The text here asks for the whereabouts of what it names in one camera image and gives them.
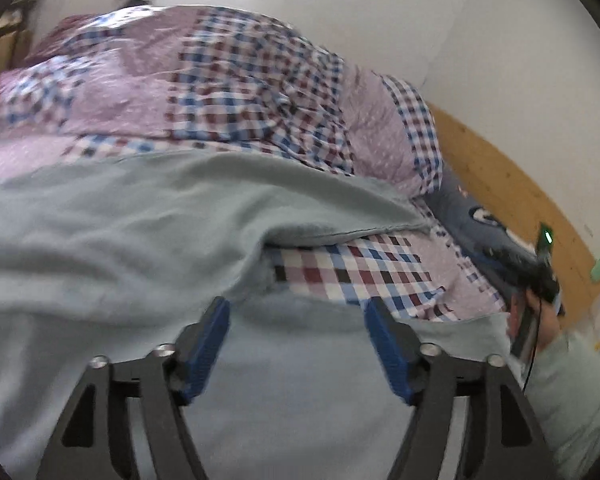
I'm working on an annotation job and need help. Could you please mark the light blue denim pants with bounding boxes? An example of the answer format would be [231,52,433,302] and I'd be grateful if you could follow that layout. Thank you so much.
[0,148,524,480]

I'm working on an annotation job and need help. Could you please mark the light green sleeve forearm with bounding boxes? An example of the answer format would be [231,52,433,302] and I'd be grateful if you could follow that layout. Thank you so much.
[526,333,600,479]

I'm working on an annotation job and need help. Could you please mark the person's right hand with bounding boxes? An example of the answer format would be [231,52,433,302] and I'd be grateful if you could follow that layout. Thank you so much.
[508,289,562,353]

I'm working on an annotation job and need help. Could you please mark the dark blue pillow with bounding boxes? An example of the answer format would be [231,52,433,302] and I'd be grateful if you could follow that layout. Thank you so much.
[425,168,534,300]

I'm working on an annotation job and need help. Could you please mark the wooden headboard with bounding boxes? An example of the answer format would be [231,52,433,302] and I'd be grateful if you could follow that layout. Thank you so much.
[429,104,600,328]

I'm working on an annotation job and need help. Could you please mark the plaid patchwork quilt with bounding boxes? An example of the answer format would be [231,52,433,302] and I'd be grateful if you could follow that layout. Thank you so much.
[0,6,505,324]

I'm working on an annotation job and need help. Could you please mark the cardboard boxes stack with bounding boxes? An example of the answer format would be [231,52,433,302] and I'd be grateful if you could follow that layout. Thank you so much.
[0,0,35,74]

